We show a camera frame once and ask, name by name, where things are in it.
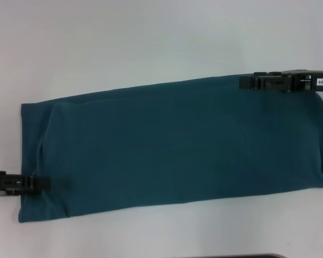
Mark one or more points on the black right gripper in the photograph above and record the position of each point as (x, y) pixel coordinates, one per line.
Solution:
(309, 80)

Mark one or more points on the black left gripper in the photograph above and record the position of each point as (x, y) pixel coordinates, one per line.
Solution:
(1, 182)

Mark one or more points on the teal t-shirt with beige print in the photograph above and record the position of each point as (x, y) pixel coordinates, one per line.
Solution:
(177, 150)

